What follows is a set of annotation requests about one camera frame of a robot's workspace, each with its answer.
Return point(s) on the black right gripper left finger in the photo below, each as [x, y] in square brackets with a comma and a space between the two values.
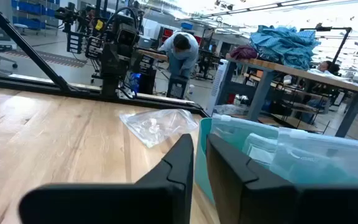
[154, 202]

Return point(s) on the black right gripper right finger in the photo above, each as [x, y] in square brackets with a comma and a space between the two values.
[259, 202]

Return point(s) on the clear plastic zip bag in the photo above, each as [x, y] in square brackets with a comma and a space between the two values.
[235, 129]
[157, 126]
[259, 149]
[322, 155]

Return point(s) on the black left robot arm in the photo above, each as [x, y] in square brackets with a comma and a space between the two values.
[110, 65]

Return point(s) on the yellow tag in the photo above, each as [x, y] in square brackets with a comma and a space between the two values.
[99, 25]

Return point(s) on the black equipment rig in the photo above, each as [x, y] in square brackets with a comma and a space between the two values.
[73, 40]

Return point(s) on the person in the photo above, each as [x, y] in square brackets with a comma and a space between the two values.
[182, 53]
[326, 66]

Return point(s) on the teal plastic bin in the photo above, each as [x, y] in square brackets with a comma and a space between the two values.
[201, 161]

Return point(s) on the black stool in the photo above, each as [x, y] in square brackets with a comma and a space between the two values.
[176, 88]

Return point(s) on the blue storage bins shelf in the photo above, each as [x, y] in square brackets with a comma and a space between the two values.
[30, 7]

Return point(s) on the white panel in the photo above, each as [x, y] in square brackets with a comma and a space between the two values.
[217, 84]

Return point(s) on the maroon cloth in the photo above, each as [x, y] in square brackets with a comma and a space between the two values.
[244, 52]

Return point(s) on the grey office chair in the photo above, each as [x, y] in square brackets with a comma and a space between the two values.
[3, 57]

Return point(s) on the wooden workbench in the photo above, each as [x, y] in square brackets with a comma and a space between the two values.
[291, 72]

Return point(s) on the blue cloth pile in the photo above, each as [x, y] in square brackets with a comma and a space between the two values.
[284, 46]

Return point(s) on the black metal table frame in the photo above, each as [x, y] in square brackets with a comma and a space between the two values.
[26, 84]

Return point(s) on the black camera stand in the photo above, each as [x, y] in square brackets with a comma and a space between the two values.
[325, 29]

